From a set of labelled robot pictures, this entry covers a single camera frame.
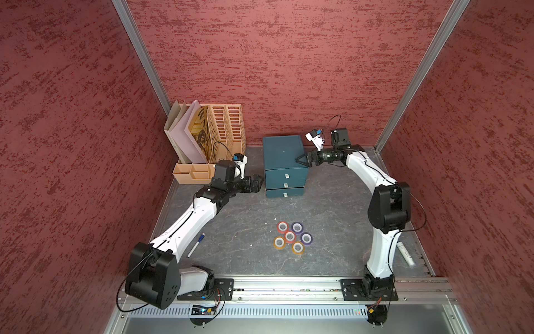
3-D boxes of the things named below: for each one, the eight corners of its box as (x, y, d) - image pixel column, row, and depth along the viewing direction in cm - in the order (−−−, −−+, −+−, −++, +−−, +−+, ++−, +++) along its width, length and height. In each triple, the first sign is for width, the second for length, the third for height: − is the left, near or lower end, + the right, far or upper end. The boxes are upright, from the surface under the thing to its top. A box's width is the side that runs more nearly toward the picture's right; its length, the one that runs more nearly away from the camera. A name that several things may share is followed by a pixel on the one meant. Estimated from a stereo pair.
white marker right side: (409, 267, 82) (412, 265, 80) (395, 243, 87) (398, 241, 86) (413, 266, 82) (416, 264, 80) (399, 242, 88) (402, 241, 86)
